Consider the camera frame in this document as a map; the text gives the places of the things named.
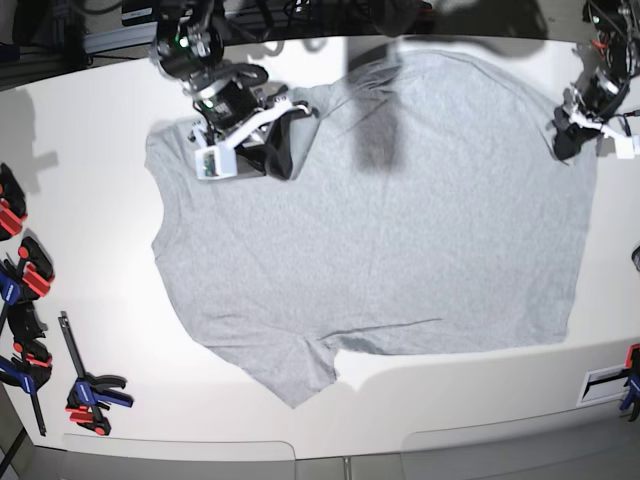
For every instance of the dark round object right edge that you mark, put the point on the dark round object right edge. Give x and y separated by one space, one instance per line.
635 257

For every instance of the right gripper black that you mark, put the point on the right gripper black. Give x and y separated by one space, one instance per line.
272 156

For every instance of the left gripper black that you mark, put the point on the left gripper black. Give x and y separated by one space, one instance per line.
569 137

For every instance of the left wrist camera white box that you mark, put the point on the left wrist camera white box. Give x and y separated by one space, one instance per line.
626 147

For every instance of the blue red clamp left edge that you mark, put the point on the blue red clamp left edge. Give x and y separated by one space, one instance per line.
22 284

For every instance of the grey T-shirt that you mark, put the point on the grey T-shirt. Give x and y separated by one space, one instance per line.
428 216

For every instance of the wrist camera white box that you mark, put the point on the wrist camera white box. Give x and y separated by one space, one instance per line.
215 163
626 147

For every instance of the blue clamp right edge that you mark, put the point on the blue clamp right edge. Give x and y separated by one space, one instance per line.
631 401

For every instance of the red black clamp upper left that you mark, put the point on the red black clamp upper left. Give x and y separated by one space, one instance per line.
13 205

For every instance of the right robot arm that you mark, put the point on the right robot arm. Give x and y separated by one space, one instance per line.
244 131

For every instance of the blue bar clamp on table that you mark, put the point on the blue bar clamp on table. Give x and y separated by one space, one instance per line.
91 395

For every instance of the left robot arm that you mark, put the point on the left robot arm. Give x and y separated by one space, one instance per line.
590 107

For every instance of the blue clamp lower left edge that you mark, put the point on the blue clamp lower left edge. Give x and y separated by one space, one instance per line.
30 367

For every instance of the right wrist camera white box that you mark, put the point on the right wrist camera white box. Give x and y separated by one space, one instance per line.
215 163

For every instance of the aluminium frame rail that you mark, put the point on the aluminium frame rail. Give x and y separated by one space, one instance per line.
125 37

